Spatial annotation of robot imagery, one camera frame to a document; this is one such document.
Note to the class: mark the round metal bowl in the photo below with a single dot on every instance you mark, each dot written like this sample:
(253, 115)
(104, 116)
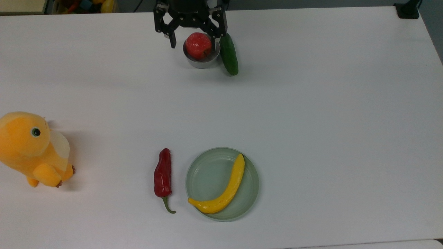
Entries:
(202, 64)

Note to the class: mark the red chili pepper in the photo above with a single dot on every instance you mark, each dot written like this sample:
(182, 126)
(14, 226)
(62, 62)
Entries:
(162, 173)

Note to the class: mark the beige box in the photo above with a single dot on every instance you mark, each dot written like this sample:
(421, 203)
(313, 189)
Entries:
(20, 6)

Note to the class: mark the pale green plastic plate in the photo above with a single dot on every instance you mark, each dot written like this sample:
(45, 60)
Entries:
(207, 180)

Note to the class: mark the black table clamp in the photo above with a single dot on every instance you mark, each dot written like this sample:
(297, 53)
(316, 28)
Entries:
(407, 10)

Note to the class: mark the bin of colourful toys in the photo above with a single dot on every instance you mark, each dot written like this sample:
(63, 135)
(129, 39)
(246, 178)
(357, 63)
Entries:
(86, 6)

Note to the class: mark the red apple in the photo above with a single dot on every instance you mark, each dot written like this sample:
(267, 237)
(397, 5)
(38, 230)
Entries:
(198, 45)

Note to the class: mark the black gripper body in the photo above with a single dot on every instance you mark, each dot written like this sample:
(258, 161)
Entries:
(190, 14)

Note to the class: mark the orange plush dinosaur toy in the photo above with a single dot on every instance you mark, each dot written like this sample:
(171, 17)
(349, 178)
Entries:
(31, 148)

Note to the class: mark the green cucumber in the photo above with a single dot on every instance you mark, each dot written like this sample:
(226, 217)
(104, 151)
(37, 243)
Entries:
(229, 55)

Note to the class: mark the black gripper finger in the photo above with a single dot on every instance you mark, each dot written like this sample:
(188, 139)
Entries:
(221, 26)
(160, 20)

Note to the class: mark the yellow banana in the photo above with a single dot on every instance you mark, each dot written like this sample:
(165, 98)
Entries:
(228, 192)

